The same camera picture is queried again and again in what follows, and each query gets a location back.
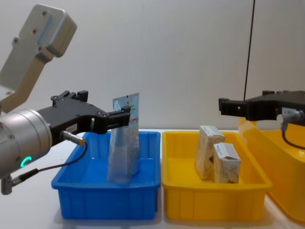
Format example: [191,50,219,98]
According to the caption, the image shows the thin dark gripper cable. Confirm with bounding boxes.
[276,114,305,150]
[10,130,88,185]

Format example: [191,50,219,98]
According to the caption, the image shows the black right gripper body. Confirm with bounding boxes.
[246,91,305,121]

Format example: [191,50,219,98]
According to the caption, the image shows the small yellow plastic bin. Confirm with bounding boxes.
[161,130,273,221]

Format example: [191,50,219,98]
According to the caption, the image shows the large yellow plastic bin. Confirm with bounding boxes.
[238,116,305,225]

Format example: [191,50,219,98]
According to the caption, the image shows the tall beige carton box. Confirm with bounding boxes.
[194,125,226,181]

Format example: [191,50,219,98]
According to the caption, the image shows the thin dark right gripper cable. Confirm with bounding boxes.
[276,114,305,150]

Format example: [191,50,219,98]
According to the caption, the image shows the thin black hanging cable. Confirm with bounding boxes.
[243,0,256,101]

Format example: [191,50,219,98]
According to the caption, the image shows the clear plastic pouch with print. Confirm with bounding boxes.
[107,92,141,183]

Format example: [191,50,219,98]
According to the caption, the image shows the short beige carton box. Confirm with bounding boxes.
[213,142,241,184]

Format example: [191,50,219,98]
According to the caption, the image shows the thin dark left gripper cable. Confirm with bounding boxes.
[10,130,88,185]

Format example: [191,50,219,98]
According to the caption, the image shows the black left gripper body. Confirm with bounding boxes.
[37,98,107,146]

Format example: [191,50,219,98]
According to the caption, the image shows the blue plastic bin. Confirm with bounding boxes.
[51,130,162,220]

